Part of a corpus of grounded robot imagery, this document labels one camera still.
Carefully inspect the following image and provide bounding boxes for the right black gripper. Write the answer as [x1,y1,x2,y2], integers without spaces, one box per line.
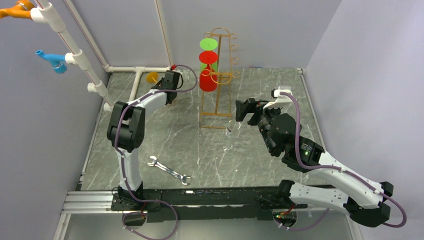
[235,98,283,154]

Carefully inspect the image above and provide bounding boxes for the orange plastic wine glass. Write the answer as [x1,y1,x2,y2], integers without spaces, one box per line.
[146,72,163,89]

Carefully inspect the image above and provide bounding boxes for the clear wine glass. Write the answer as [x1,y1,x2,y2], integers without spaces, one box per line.
[223,119,241,154]

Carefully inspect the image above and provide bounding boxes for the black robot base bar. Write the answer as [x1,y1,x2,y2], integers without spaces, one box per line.
[110,186,306,223]

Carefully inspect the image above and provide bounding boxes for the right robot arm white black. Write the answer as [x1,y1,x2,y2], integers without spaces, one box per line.
[235,98,394,228]

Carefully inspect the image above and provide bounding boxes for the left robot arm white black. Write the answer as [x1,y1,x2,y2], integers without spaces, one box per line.
[106,70,183,211]

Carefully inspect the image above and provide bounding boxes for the red plastic wine glass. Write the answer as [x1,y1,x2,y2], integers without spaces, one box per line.
[199,50,218,92]

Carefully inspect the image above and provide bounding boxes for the green plastic wine glass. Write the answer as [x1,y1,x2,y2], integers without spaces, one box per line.
[198,38,218,72]

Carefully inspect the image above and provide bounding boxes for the silver open-end wrench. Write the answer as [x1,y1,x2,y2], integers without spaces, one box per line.
[147,155,192,186]

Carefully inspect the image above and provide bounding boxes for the blue pipe fitting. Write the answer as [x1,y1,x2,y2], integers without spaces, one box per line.
[35,49,67,74]

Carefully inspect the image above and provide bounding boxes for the orange pipe fitting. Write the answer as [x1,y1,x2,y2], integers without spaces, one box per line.
[0,0,35,20]

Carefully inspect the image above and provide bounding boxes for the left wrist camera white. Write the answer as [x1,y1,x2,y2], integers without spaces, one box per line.
[169,64,182,74]

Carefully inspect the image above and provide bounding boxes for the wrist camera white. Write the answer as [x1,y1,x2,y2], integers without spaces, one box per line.
[263,85,293,109]
[169,64,182,74]

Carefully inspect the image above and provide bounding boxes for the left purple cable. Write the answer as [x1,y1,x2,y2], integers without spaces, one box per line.
[114,64,199,240]

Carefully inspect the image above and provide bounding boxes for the gold wire wine glass rack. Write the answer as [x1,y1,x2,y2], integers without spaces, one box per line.
[198,27,241,129]

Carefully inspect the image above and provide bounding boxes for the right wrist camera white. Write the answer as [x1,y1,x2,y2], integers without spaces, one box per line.
[263,85,293,109]

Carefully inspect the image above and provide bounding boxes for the white PVC pipe frame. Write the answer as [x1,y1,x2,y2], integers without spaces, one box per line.
[29,0,172,112]

